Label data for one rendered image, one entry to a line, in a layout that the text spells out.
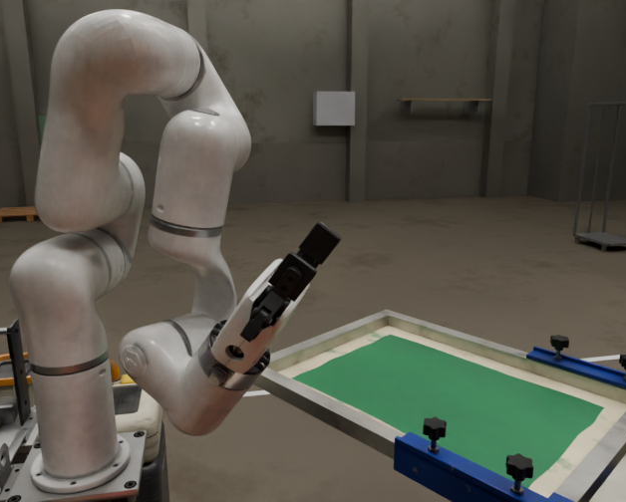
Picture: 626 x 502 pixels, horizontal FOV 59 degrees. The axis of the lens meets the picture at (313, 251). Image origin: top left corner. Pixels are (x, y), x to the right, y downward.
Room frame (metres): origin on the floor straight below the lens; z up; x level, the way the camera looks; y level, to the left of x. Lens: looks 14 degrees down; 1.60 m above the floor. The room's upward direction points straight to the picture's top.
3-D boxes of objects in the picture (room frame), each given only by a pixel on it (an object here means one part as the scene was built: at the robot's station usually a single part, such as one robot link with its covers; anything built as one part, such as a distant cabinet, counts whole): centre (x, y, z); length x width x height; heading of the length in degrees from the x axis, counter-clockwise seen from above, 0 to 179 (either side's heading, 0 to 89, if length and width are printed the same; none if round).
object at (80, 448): (0.68, 0.32, 1.21); 0.16 x 0.13 x 0.15; 12
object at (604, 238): (6.73, -3.65, 0.87); 0.63 x 0.52 x 1.74; 11
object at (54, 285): (0.67, 0.31, 1.37); 0.13 x 0.10 x 0.16; 172
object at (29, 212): (8.77, 4.46, 0.06); 1.21 x 0.83 x 0.11; 102
